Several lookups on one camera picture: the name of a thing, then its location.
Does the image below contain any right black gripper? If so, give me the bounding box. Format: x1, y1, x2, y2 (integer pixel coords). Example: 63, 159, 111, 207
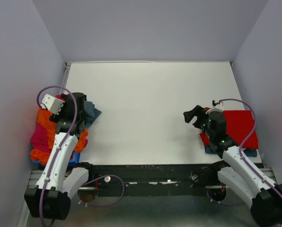
184, 105, 214, 140

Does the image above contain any orange t shirt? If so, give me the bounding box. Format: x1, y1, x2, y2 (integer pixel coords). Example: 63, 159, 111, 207
37, 109, 88, 153
30, 149, 50, 165

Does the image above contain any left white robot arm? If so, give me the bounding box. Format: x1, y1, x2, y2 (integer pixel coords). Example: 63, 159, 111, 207
24, 92, 88, 220

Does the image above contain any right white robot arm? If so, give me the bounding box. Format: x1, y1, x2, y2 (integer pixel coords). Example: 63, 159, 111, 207
183, 105, 282, 227

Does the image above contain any grey blue t shirt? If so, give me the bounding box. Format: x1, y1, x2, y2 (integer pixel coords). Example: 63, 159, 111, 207
85, 101, 102, 129

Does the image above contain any magenta t shirt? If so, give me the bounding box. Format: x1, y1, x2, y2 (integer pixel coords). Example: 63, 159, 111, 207
30, 94, 66, 152

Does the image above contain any blue plastic bin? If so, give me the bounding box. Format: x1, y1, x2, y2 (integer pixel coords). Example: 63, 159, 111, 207
33, 151, 82, 166

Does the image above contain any folded red t shirt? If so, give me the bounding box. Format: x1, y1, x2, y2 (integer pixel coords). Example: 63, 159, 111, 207
200, 110, 259, 149

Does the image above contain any folded blue t shirt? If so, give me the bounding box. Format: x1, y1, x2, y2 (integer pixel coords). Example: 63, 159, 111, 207
204, 146, 257, 157

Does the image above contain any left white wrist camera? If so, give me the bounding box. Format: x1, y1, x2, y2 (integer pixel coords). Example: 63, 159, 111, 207
40, 94, 65, 115

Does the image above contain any aluminium frame rail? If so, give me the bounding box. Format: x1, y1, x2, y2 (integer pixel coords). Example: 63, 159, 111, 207
27, 168, 277, 188

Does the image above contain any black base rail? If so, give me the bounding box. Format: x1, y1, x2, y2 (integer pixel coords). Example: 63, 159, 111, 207
76, 161, 227, 201

